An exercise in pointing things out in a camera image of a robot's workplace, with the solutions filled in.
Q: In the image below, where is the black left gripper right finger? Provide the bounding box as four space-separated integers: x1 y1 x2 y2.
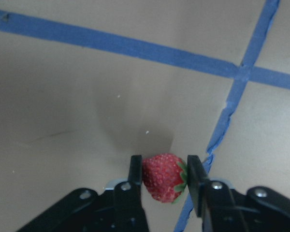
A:
187 155 249 232

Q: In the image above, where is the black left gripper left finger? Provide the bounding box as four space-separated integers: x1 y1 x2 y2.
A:
114 155 149 232

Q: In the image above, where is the red strawberry pointed top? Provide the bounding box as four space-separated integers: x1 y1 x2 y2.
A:
142 153 188 204

